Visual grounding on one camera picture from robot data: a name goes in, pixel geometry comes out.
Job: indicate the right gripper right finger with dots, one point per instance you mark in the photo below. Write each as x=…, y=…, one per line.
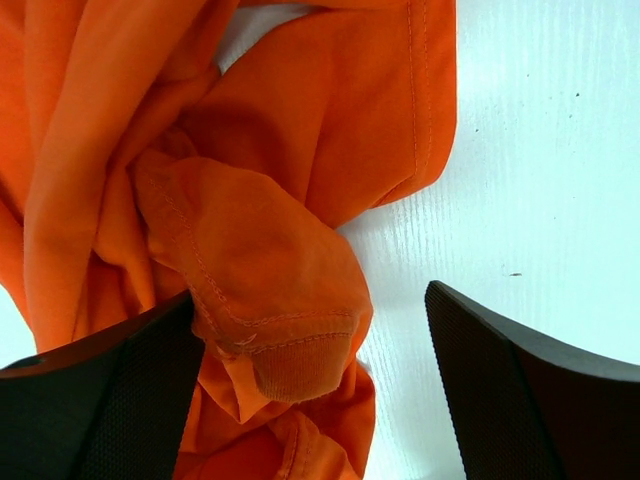
x=527, y=406

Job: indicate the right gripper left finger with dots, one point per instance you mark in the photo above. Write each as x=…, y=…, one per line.
x=112, y=405

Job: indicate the orange t shirt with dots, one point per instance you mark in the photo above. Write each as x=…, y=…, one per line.
x=133, y=167

